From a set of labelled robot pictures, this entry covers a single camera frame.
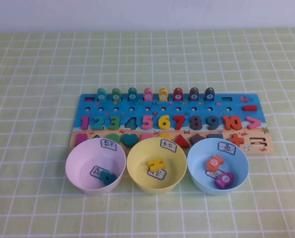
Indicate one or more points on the orange number ten piece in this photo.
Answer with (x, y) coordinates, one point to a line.
(227, 122)

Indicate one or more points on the pink number five piece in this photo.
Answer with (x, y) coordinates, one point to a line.
(147, 122)

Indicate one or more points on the yellow number six piece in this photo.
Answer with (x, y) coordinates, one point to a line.
(162, 125)

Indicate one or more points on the red number seven piece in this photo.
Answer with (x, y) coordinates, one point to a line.
(179, 122)

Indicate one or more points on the green number three piece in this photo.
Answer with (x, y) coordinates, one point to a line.
(115, 123)

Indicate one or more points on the yellow plastic bowl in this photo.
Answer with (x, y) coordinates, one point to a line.
(142, 153)

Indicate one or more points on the yellow not-equal sign piece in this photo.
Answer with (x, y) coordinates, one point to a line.
(156, 164)

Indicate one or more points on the brown number eight piece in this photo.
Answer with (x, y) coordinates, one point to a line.
(195, 123)

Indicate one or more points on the teal number two piece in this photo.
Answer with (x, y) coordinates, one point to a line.
(99, 127)

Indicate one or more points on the magenta number one piece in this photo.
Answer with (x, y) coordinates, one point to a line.
(85, 122)

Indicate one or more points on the light blue plastic bowl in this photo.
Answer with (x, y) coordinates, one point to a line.
(201, 153)

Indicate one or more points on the slate number nine piece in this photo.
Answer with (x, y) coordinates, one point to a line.
(216, 122)

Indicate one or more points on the teal number four piece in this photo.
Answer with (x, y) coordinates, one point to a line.
(107, 178)

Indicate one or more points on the pink plastic bowl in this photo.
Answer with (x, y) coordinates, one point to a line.
(82, 158)

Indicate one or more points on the orange fish piece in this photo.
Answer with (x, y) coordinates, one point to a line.
(213, 162)

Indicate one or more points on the blue number puzzle board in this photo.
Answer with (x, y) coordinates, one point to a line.
(236, 99)

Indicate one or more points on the orange plus sign piece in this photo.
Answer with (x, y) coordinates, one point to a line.
(237, 140)

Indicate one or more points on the purple fish piece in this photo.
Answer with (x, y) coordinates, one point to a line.
(224, 180)

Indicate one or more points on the red minus sign piece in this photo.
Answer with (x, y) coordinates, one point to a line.
(250, 108)

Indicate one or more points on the pink greater-than sign piece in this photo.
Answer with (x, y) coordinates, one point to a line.
(256, 122)

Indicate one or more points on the pink shape block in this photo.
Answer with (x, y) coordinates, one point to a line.
(146, 136)

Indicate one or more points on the yellow shape block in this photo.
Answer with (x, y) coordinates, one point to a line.
(163, 136)

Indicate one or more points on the pink fish peg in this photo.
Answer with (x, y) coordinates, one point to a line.
(148, 95)

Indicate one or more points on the teal heart shape block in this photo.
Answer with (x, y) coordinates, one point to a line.
(129, 140)

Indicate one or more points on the dark teal fish peg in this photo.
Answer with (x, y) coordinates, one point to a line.
(132, 95)

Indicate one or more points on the yellow fish peg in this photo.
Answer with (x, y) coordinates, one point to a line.
(163, 95)

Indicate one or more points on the red fish peg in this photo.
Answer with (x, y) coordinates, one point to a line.
(178, 95)

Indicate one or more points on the green fish peg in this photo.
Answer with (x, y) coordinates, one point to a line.
(116, 95)

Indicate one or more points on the green round shape block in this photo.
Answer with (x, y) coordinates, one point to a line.
(112, 137)

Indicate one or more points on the red triangle shape block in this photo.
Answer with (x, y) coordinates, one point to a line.
(181, 141)

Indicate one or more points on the light teal fish peg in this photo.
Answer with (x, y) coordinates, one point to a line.
(101, 95)

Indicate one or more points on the brown fish peg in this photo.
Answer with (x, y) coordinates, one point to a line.
(194, 95)

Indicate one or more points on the brown star shape block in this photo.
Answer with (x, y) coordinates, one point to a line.
(196, 138)

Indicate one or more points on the slate fish peg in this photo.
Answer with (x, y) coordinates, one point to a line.
(209, 95)

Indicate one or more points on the magenta shape block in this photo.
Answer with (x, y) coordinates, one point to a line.
(81, 139)

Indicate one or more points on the slate rectangle shape block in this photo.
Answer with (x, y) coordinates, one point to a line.
(214, 136)

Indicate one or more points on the green checkered tablecloth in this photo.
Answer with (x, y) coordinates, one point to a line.
(38, 74)

